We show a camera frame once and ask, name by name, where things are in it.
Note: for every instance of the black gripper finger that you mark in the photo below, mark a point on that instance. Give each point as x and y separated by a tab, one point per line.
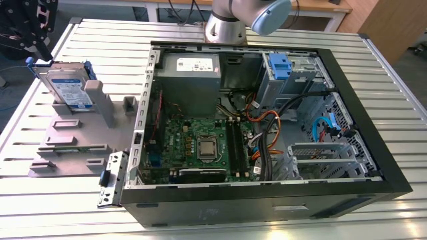
17	25
54	17

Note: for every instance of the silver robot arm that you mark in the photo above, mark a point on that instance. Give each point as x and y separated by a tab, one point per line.
228	30

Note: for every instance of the hard disk in blue carrier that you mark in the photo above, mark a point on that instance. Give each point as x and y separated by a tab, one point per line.
70	92

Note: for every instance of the grey plastic parts rack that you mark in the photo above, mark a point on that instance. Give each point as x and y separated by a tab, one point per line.
90	135

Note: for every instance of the grey power supply unit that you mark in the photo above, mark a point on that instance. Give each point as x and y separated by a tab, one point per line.
188	95

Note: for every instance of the green motherboard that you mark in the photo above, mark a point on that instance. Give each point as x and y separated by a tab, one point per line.
177	140

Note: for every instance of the CPU socket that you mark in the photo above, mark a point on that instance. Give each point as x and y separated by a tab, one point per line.
198	150

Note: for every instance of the silver CPU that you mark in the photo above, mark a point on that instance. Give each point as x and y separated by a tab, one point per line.
208	148

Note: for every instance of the metal optical drive cage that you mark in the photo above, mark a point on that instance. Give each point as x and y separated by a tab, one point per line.
274	90

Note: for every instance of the black RAM slot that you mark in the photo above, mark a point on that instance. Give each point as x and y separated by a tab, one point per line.
242	147
234	147

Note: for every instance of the black graphics card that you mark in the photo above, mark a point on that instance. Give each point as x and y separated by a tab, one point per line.
201	175

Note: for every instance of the light wooden desk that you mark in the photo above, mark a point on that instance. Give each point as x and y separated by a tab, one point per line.
321	10

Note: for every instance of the black open PC case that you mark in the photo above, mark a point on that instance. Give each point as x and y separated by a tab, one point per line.
234	207

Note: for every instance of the brown wooden cabinet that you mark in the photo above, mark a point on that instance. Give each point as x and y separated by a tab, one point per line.
384	25

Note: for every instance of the white desk frame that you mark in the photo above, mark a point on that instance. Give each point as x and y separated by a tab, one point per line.
144	13

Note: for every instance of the metal card retention bracket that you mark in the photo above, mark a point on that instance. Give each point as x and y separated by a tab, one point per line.
115	175

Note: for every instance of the blue plastic drive bracket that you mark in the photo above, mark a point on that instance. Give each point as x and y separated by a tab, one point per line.
280	67

